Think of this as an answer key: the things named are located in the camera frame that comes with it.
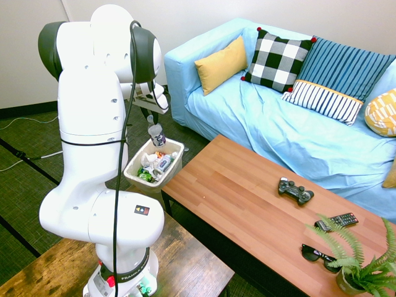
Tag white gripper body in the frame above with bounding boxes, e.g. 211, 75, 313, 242
134, 81, 171, 116

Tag clear plastic bottle purple label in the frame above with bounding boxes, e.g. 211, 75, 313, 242
146, 114, 167, 148

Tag crumpled white paper trash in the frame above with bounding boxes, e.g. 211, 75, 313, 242
140, 152, 159, 170

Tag discarded bottle blue label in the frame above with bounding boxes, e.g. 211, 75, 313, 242
154, 151, 179, 178

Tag green wrapper trash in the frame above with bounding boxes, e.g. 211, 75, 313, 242
136, 166, 155, 183

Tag white trash bin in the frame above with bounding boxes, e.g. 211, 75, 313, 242
123, 137, 186, 194

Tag plain yellow pillow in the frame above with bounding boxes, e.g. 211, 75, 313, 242
194, 35, 249, 97

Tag wooden coffee table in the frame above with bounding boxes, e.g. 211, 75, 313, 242
160, 134, 396, 297

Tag black baseboard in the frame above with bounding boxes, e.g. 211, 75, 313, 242
0, 100, 59, 121

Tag light blue sofa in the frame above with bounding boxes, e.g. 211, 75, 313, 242
163, 17, 396, 224

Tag black white checkered pillow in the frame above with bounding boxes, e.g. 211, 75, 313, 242
240, 27, 317, 94

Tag rustic wooden robot table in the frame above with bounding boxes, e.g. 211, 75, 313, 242
0, 184, 235, 297

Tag black game controller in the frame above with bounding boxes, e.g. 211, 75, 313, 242
277, 176, 315, 206

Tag white navy striped pillow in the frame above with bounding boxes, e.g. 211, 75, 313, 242
280, 79, 364, 127

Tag blue striped pillow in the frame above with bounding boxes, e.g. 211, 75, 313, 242
296, 36, 396, 103

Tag black sunglasses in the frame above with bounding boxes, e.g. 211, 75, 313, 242
301, 243, 342, 274

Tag black remote control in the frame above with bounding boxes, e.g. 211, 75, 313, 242
314, 212, 359, 233

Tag yellow white patterned pillow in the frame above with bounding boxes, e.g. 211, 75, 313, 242
364, 88, 396, 138

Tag mustard pillow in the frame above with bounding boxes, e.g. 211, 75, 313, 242
381, 157, 396, 189

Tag green plant pot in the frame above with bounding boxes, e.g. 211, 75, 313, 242
335, 267, 369, 295

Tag green fern plant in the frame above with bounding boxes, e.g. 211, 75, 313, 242
305, 214, 396, 297

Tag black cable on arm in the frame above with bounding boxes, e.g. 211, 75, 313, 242
111, 20, 146, 297

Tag white floor cable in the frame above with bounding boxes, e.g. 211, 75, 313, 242
0, 150, 64, 173

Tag thin pale floor cable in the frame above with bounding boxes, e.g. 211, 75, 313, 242
0, 115, 59, 131

